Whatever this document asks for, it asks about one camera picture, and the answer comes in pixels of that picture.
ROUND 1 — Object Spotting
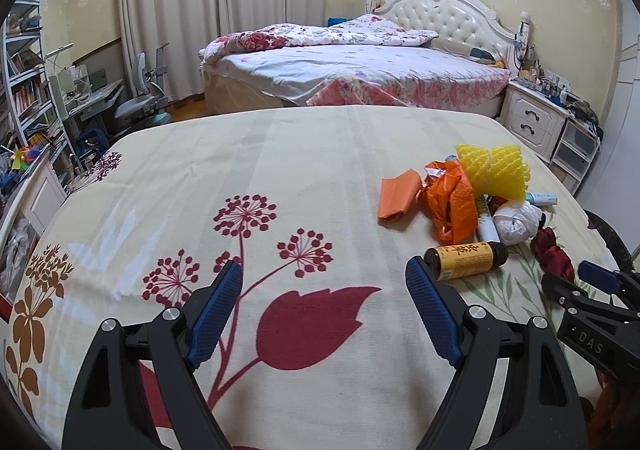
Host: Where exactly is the orange paper packet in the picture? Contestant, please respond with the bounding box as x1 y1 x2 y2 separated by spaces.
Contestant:
377 169 426 223

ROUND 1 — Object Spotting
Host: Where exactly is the red foam net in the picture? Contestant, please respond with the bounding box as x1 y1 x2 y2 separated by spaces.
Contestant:
530 227 576 282

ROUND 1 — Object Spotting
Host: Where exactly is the grey study desk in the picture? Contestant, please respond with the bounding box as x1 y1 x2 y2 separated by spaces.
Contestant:
50 75 126 141

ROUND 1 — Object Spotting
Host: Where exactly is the white low cabinet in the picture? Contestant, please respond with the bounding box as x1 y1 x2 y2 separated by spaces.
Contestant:
0 159 69 303

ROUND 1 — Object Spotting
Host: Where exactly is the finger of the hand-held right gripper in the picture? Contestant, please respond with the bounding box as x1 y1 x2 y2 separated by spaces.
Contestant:
577 260 640 302
541 273 593 310

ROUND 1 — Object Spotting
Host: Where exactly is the round bin with black liner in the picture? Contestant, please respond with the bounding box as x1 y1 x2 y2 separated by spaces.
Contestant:
582 209 640 276

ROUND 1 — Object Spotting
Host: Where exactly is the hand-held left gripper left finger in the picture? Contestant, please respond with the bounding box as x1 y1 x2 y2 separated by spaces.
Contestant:
64 259 244 450

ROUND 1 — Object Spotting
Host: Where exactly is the clear plastic drawer unit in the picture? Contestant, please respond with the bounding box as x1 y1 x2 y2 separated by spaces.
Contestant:
550 117 603 182

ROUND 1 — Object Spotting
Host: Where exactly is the white nightstand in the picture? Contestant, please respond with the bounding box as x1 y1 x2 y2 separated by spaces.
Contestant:
500 80 576 161

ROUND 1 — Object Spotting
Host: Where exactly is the yellow foam net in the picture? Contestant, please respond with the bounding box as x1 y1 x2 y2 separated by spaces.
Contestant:
454 143 532 201

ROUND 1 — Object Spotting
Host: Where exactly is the floral pink quilt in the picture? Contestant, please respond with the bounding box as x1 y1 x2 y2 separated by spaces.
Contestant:
202 14 440 65

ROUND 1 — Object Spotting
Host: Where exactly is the cluster of small bottles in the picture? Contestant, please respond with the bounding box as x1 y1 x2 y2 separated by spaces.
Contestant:
515 58 571 97

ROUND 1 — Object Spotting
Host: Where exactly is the grey blue desk chair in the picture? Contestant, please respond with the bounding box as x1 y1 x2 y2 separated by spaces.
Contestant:
114 53 173 132

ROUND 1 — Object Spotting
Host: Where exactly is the glass bottle with black cap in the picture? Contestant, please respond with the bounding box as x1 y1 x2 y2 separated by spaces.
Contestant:
424 240 509 282

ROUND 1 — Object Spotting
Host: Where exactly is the floral cream tablecloth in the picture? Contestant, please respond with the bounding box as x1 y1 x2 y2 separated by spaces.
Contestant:
0 106 636 450

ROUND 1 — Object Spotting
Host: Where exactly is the white bookshelf with books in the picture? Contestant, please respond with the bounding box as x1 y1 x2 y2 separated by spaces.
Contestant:
0 0 72 191

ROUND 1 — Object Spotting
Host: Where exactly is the cream pleated curtain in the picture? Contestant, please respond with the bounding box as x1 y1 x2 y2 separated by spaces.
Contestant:
117 0 328 102

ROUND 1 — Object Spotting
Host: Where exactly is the orange plastic bag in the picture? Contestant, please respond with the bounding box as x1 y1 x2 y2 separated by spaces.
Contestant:
417 159 478 241

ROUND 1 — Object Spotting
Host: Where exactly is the white tube with green print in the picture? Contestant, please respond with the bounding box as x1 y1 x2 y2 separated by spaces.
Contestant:
475 195 499 244

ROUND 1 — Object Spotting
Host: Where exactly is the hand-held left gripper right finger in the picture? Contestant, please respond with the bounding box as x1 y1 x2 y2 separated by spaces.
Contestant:
405 255 588 450

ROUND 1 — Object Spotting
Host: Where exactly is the white wardrobe door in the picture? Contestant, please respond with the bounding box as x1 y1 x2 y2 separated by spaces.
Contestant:
617 0 640 98

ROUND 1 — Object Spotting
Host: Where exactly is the white crumpled plastic bag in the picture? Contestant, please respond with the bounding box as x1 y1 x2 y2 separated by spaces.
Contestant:
492 203 544 246

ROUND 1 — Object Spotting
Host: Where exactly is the white bed with tufted headboard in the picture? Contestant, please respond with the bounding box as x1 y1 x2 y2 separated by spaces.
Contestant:
199 0 518 118

